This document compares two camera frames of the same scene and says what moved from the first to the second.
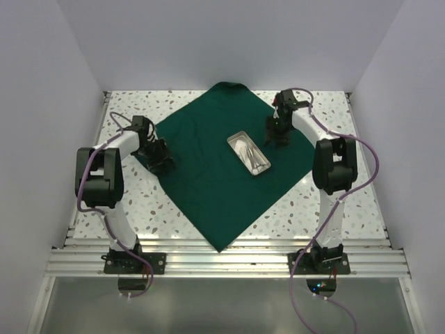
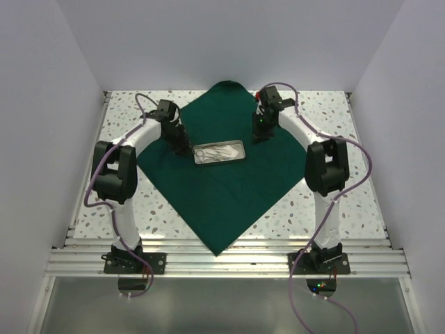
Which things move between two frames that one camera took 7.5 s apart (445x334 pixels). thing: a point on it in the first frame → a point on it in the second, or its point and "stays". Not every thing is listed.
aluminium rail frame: [83, 258] stays
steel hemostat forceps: [256, 166] → [201, 155]
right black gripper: [281, 140] → [259, 136]
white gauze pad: [240, 149] → [224, 152]
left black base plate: [126, 263] stays
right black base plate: [318, 264] stays
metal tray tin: [247, 149] → [217, 152]
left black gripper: [154, 165] → [183, 146]
